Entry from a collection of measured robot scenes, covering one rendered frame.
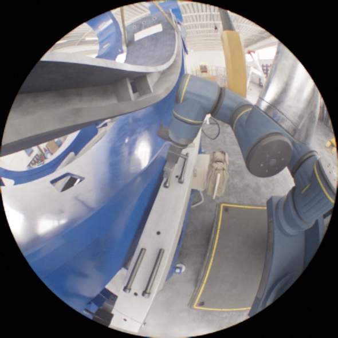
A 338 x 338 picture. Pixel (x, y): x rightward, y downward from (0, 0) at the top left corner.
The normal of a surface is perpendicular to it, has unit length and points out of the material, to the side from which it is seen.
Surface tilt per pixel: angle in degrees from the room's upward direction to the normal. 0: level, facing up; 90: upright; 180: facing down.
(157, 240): 0
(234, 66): 90
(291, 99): 80
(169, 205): 0
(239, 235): 0
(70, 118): 90
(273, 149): 83
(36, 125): 90
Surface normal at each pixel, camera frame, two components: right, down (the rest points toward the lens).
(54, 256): 0.94, 0.07
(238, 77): -0.29, 0.74
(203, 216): -0.21, -0.67
